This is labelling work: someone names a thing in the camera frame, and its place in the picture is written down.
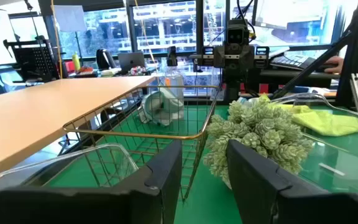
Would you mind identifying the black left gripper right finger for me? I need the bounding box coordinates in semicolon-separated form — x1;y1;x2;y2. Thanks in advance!
225;139;358;224

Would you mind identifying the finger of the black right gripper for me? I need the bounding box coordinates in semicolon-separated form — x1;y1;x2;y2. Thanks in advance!
254;45;270;69
202;46;214;67

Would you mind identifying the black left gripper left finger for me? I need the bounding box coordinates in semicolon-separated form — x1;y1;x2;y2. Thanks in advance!
0;139;183;224

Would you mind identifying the lime green microfiber towel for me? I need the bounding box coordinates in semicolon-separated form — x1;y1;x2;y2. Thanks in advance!
275;103;358;138

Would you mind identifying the black keyboard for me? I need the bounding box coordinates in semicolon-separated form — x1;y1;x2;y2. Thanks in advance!
269;54;338;72

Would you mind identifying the clear spray bottle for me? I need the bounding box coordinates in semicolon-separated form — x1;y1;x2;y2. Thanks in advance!
165;45;185;94

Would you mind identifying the computer monitor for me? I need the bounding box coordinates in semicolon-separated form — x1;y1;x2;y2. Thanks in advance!
253;0;324;30

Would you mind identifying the clear plastic bin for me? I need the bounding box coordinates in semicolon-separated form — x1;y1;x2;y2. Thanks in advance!
0;142;139;200
270;92;358;194

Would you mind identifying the person's hand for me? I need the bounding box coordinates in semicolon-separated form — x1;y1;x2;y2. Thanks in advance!
324;55;344;74

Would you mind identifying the silver laptop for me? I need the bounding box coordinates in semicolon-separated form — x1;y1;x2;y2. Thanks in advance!
117;51;146;73

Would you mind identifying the light wooden desk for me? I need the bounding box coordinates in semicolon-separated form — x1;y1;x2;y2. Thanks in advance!
0;75;157;184

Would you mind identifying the green bottle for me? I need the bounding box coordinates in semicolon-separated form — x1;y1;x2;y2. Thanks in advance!
71;51;81;72

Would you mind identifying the white paper sheet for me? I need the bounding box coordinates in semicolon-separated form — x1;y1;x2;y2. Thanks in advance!
53;4;87;32

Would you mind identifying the black perforated rack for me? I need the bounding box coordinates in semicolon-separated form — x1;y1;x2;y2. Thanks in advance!
3;35;60;83

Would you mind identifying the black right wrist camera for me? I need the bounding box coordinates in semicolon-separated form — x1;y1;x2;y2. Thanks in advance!
226;18;250;47

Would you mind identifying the black table frame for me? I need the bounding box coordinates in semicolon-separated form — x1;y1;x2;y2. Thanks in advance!
270;0;358;108

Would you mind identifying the gold wire basket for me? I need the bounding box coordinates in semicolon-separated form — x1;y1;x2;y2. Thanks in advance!
62;84;222;202

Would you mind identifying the yellow hanging cable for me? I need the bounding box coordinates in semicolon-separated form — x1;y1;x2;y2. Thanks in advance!
50;0;64;79

